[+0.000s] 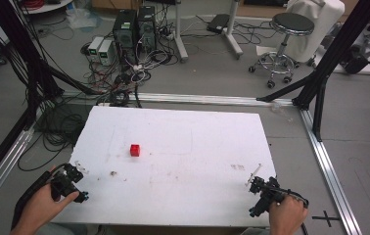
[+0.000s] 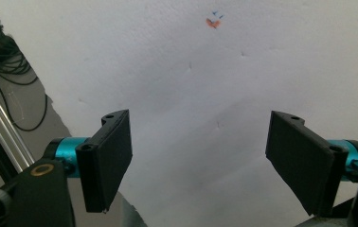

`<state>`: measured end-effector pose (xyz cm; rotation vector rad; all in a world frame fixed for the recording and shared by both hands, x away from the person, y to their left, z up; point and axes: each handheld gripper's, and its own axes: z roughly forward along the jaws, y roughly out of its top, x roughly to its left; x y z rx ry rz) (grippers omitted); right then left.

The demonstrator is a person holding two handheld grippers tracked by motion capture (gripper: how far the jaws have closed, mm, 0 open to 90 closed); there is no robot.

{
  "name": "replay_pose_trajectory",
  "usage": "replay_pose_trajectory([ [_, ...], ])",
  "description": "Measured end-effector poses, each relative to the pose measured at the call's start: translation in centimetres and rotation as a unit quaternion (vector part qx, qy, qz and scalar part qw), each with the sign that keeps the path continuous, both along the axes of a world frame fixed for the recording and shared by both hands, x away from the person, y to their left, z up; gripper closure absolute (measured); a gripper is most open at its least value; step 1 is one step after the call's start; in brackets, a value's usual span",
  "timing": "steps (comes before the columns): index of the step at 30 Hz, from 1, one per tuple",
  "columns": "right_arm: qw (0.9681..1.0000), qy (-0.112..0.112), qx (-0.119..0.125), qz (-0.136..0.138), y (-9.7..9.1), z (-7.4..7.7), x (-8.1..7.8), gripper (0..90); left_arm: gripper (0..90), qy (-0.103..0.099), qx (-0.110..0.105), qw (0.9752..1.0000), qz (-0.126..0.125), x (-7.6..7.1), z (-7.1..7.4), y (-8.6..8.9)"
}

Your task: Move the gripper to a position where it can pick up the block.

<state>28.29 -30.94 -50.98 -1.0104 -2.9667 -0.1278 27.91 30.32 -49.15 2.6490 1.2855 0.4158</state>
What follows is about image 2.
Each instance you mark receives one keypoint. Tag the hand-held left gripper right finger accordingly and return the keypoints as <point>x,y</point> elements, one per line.
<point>306,157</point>

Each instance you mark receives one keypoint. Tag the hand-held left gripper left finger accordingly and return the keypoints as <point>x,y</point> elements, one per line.
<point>104,164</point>

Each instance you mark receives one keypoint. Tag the silver metal stand rail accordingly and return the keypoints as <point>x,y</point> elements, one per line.
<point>3,126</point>

